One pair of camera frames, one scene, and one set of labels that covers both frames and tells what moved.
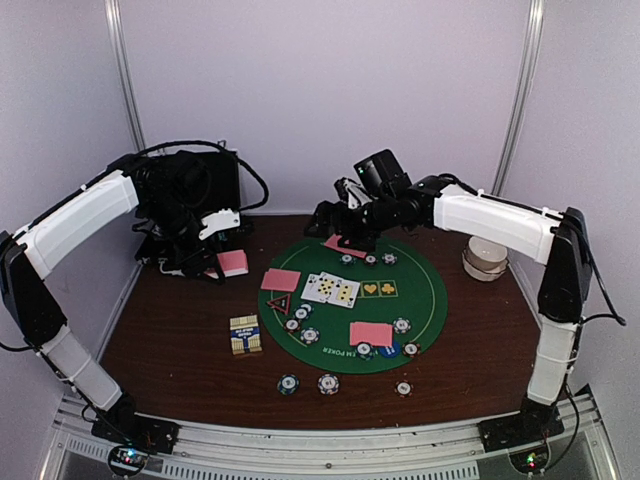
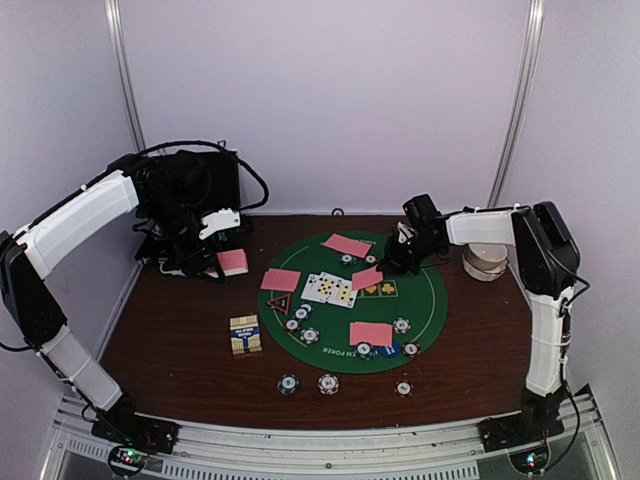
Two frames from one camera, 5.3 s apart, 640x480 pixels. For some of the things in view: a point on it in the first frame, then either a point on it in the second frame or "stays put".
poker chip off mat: [328, 384] stays put
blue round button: [391, 351] stays put
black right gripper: [323, 214] -> [392, 261]
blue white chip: [310, 335] stays put
